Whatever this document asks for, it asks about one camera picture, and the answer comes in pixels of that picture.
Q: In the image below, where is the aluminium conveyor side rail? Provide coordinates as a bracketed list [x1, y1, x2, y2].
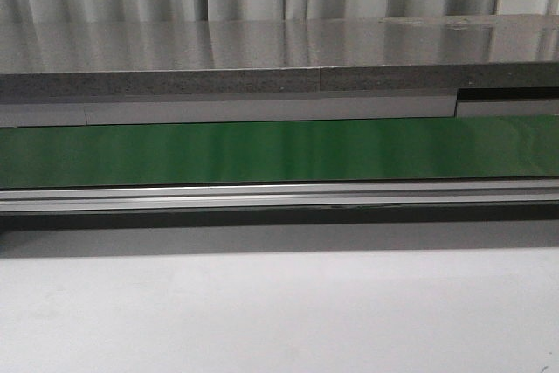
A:
[1, 177, 558, 215]

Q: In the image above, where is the green conveyor belt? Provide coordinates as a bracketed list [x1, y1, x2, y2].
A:
[1, 115, 558, 189]

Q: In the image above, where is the grey stone counter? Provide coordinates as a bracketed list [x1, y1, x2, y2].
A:
[0, 14, 559, 128]

